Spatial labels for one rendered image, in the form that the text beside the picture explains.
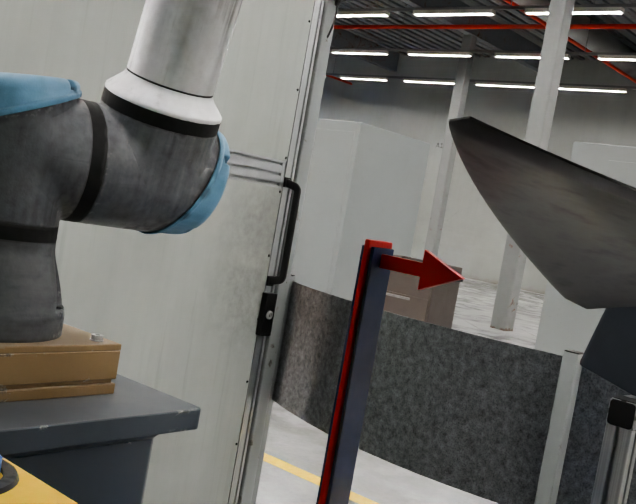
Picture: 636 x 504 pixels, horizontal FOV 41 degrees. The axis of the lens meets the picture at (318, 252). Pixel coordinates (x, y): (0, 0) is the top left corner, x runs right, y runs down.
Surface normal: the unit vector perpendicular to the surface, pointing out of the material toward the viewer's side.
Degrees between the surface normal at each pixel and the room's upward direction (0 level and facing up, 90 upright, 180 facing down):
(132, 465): 90
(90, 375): 90
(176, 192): 107
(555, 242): 161
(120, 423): 90
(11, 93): 87
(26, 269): 72
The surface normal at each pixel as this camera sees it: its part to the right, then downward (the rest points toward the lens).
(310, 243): -0.64, -0.07
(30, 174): 0.67, 0.21
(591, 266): -0.33, 0.91
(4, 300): 0.61, -0.17
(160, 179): 0.48, 0.38
